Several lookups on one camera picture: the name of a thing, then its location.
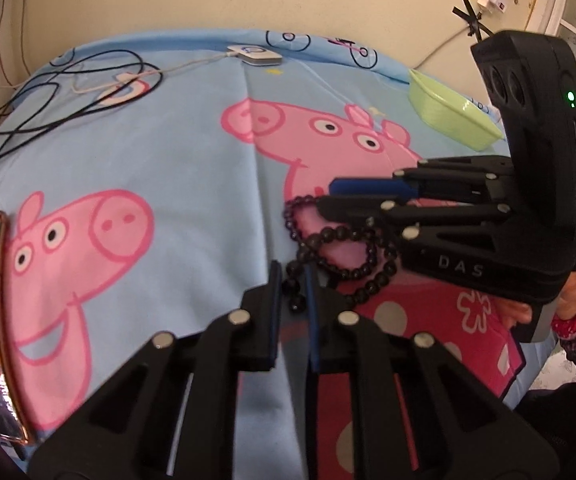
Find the white plug adapter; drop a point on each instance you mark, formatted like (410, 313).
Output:
(491, 1)

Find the white charger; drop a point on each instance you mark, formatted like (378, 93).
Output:
(255, 55)

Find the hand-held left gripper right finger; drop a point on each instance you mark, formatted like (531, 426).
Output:
(312, 310)

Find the green plastic basket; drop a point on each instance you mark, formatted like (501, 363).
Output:
(442, 110)

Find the person's dark pants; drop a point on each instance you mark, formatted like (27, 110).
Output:
(562, 412)

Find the printed pig blanket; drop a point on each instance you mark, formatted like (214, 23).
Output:
(168, 160)

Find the black tape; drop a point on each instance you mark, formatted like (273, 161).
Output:
(472, 15)

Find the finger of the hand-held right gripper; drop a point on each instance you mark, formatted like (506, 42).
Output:
(367, 186)
(347, 207)

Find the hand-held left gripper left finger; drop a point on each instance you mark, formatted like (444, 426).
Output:
(274, 310)

